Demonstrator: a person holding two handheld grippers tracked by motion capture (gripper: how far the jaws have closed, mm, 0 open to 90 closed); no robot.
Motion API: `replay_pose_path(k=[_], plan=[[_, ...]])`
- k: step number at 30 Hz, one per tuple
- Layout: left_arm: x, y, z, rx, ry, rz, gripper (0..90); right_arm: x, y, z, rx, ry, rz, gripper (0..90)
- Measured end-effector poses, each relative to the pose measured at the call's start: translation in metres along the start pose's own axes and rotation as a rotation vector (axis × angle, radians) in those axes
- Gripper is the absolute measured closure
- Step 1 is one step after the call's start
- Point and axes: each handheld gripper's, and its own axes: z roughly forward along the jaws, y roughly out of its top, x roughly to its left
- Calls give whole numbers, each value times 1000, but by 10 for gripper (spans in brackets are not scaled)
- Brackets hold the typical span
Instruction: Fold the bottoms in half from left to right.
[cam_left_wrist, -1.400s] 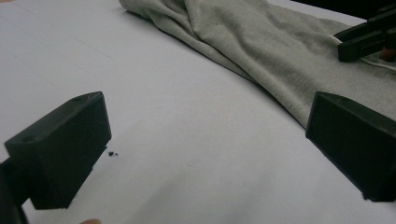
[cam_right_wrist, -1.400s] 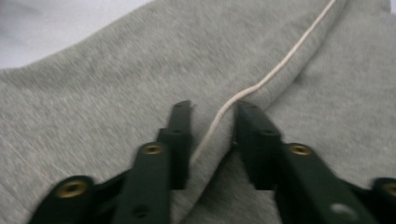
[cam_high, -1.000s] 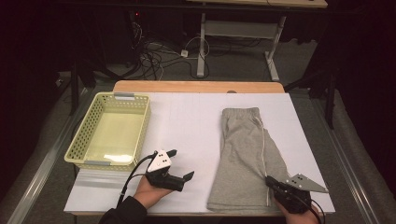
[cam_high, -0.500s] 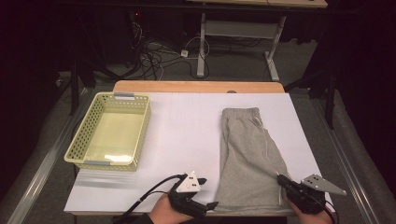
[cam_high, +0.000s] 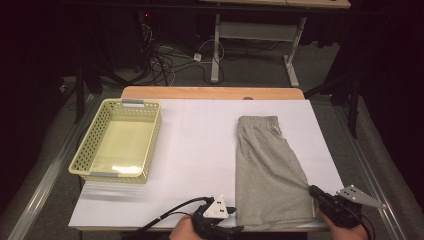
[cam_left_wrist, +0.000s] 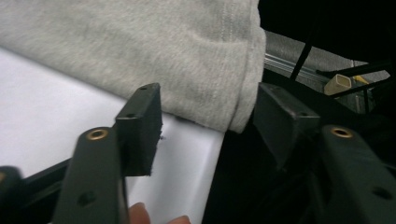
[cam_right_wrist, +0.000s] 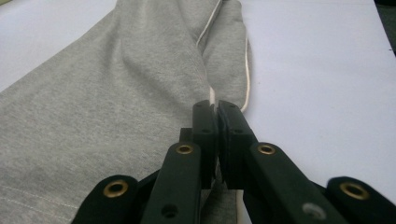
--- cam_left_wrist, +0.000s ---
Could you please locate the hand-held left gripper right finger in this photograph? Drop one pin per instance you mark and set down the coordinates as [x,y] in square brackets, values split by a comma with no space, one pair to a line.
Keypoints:
[286,130]

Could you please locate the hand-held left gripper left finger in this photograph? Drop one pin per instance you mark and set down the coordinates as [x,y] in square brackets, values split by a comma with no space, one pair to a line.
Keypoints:
[140,133]

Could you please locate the grey shorts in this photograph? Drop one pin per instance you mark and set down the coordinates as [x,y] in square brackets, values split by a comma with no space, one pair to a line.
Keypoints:
[140,46]

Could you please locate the beige square tube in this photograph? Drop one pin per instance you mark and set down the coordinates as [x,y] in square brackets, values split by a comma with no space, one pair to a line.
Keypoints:
[337,84]

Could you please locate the white board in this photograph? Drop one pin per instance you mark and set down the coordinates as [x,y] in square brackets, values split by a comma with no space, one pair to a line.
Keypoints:
[56,118]

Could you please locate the metal floor rail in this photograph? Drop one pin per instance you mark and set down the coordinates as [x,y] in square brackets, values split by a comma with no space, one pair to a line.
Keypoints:
[289,67]

